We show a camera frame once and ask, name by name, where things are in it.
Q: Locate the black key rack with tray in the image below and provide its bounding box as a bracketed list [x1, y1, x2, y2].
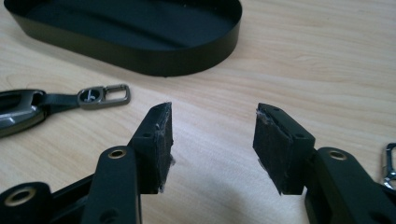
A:
[3, 0, 243, 77]

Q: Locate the silver car key with carabiner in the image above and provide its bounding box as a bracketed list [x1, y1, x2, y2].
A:
[380, 142, 396, 190]

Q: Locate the dark car key with strap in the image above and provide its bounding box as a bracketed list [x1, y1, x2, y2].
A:
[0, 83, 132, 138]

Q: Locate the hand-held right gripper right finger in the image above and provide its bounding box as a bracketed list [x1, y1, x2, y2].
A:
[252, 103, 317, 196]

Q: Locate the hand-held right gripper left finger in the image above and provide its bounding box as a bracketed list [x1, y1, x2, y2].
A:
[128, 102, 174, 195]

